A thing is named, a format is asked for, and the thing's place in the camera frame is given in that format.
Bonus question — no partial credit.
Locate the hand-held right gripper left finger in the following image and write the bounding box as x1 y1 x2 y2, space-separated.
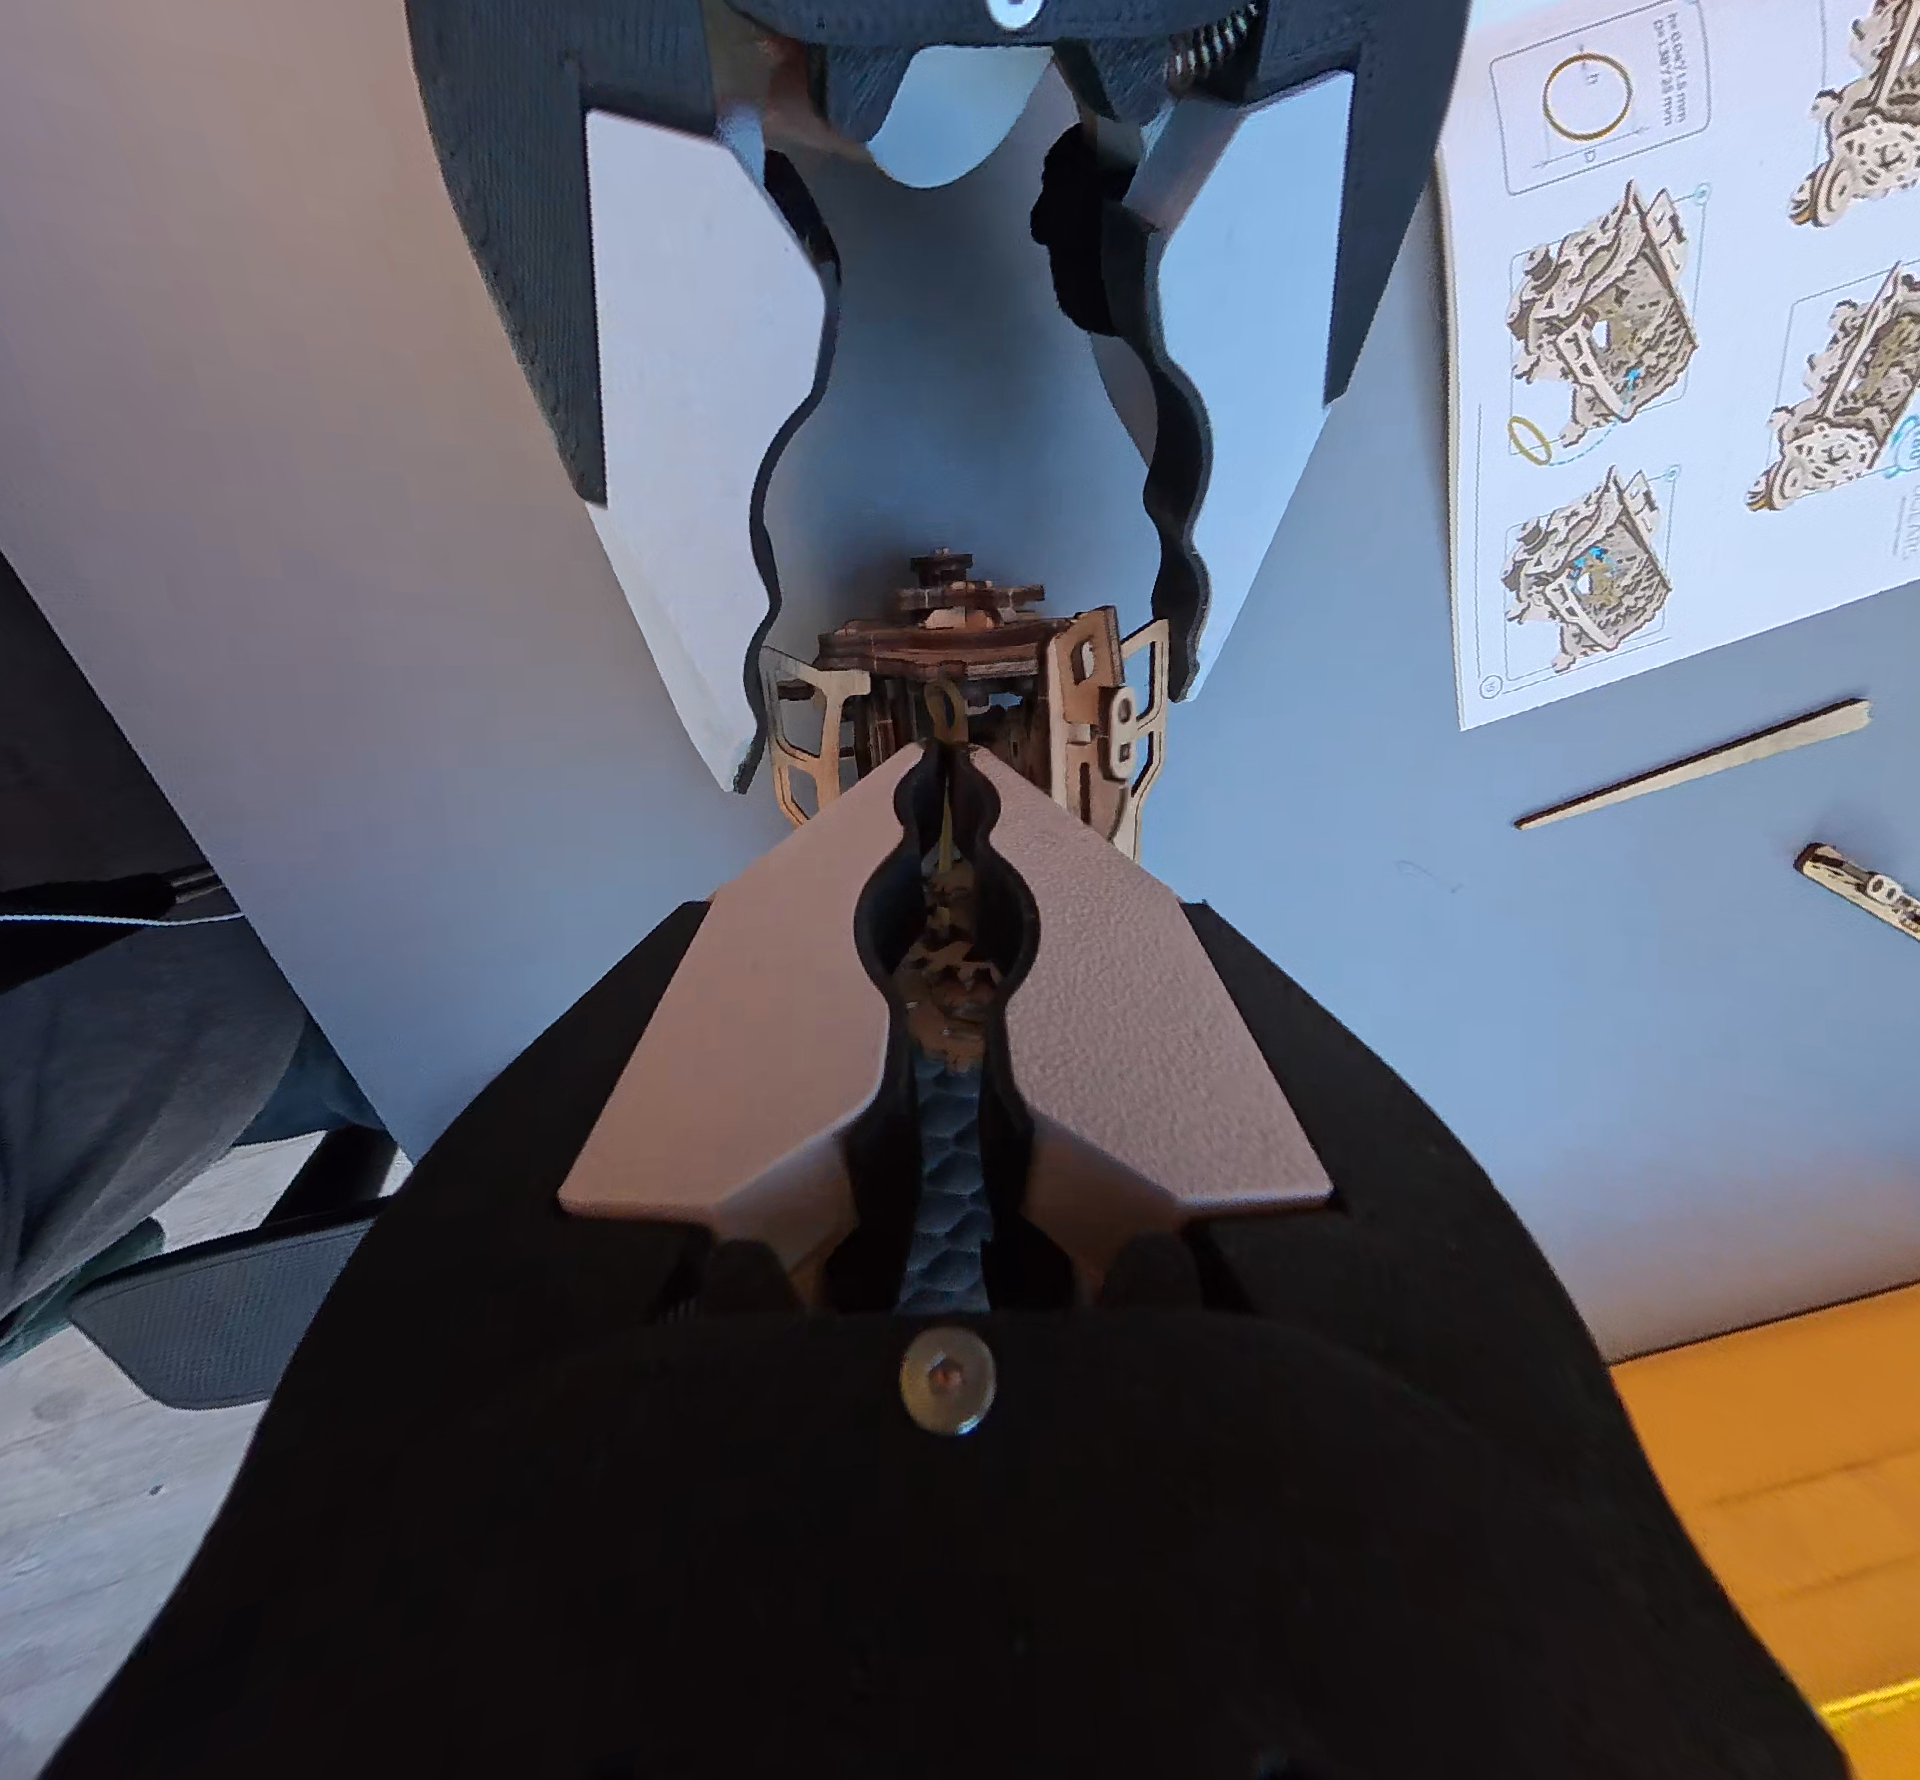
557 743 950 1303

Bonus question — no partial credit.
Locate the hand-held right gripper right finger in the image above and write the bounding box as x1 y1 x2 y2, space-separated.
954 743 1337 1303

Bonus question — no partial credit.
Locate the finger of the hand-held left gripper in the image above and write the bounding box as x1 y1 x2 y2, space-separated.
1032 70 1360 705
584 106 846 795

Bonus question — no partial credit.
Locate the small wooden gear piece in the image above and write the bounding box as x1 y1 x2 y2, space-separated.
897 676 1009 1064

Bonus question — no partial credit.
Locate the wooden model assembly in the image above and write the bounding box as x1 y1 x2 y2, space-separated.
756 548 1175 862

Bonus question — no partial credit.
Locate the printed instruction sheet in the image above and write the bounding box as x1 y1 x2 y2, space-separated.
1432 0 1920 733

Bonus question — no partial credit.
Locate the thin wooden stick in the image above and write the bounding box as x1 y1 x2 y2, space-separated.
1512 696 1875 833

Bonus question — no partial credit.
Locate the small flat wooden part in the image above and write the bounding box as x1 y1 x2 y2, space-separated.
1795 840 1920 943

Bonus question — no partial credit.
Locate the yellow plastic box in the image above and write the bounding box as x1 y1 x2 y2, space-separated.
1609 1281 1920 1780

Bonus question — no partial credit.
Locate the white cord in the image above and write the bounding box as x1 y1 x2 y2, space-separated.
0 898 245 932

